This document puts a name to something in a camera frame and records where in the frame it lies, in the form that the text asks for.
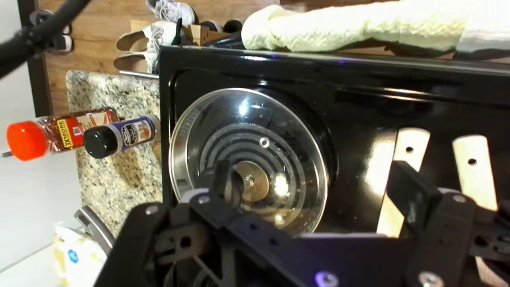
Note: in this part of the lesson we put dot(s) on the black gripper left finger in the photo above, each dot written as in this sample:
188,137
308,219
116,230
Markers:
249,233

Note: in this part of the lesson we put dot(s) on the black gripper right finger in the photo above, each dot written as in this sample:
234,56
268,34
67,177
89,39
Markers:
435,233

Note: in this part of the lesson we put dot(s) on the pale yellow towel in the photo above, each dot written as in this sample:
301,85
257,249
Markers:
344,26

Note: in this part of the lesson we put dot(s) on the black electric stove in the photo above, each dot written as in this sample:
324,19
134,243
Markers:
371,90

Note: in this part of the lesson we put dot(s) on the white sneaker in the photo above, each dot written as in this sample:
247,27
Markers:
172,10

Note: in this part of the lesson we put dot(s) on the white plastic bag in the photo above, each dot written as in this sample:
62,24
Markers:
80,260

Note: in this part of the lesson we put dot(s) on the red-lid spice jar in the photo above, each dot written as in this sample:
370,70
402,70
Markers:
57,136

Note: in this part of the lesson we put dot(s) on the black-lid spice bottle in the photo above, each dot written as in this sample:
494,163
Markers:
121,136

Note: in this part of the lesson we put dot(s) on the gray slipper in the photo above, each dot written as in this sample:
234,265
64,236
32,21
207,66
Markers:
132,62
136,42

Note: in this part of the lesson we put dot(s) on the brown cardboard box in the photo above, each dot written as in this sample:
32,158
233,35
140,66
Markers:
212,35

